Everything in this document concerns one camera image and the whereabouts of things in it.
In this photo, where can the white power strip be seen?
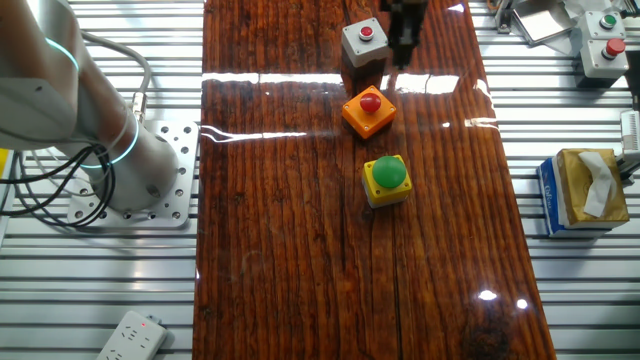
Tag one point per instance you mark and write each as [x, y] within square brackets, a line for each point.
[130, 340]

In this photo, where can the grey box small green button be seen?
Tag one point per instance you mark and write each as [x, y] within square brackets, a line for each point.
[597, 30]

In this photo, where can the shiny metal plate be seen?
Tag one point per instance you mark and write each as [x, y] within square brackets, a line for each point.
[540, 22]

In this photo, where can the gold tissue box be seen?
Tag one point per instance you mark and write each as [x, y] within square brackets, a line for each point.
[570, 195]

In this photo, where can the silver camera beside tissues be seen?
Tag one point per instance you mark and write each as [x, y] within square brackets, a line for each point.
[631, 130]

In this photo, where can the grey box small red button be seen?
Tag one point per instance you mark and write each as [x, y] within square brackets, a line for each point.
[357, 50]

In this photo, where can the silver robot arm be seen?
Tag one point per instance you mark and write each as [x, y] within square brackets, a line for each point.
[50, 100]

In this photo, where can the brown wooden board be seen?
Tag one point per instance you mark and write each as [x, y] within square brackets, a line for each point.
[300, 250]

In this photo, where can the blue white tissue pack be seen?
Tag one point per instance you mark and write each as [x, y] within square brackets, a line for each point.
[547, 200]

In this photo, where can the grey box red mushroom button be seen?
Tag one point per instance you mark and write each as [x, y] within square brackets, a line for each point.
[600, 62]

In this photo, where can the orange box red button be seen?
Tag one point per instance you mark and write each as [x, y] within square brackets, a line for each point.
[365, 126]

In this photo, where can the yellow box green button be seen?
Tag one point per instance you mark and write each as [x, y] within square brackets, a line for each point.
[387, 172]

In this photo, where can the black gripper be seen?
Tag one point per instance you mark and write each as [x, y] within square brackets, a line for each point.
[406, 25]

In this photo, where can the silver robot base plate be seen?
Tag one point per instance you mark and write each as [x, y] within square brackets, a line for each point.
[182, 200]

